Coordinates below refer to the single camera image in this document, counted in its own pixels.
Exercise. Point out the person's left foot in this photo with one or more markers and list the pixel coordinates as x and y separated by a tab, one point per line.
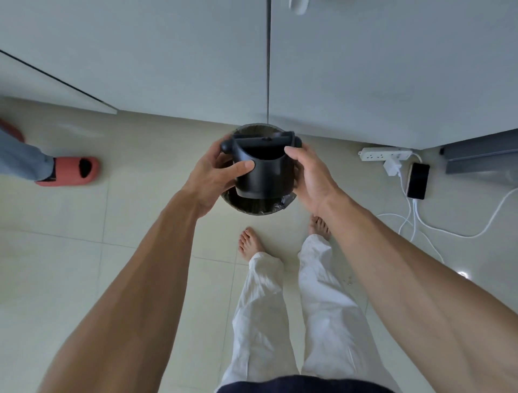
250	245

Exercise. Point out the black bin liner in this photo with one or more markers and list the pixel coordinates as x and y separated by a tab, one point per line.
284	202

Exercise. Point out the person's right foot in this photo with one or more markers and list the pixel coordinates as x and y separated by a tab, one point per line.
319	227

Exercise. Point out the black smartphone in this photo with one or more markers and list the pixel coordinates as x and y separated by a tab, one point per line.
419	181

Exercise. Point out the dark blue shirt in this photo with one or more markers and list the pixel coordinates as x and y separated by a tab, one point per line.
303	384

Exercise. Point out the grey cabinet door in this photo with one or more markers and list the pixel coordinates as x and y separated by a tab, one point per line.
384	69
141	52

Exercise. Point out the person's left forearm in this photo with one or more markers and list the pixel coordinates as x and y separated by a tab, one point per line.
129	303

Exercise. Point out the grey metal rail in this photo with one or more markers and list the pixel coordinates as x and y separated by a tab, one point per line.
481	152

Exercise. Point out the white power strip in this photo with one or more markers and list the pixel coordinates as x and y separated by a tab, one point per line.
384	154

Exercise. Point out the black knock box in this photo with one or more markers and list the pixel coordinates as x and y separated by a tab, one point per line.
265	170

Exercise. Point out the white trousers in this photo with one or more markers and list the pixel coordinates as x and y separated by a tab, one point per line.
332	315

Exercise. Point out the person's left hand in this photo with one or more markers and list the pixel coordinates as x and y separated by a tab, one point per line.
206	182

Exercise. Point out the person's right fingers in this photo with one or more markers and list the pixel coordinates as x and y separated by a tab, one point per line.
293	150

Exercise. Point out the round grey trash bin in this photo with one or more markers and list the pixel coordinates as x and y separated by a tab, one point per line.
253	207

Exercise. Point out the red slipper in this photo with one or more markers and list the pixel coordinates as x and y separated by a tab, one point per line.
64	172
10	130

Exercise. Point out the person's left thumb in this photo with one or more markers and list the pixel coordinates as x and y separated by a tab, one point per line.
245	168

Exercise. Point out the white charger plug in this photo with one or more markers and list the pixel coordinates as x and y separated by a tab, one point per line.
391	167

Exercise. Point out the grey cabinet panel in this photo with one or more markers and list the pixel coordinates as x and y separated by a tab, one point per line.
36	85

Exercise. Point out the person's right hand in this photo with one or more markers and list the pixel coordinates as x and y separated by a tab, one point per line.
315	182

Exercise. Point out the person's right forearm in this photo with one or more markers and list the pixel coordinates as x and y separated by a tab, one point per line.
404	291

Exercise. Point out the person's foot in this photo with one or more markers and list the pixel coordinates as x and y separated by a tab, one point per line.
319	227
250	245

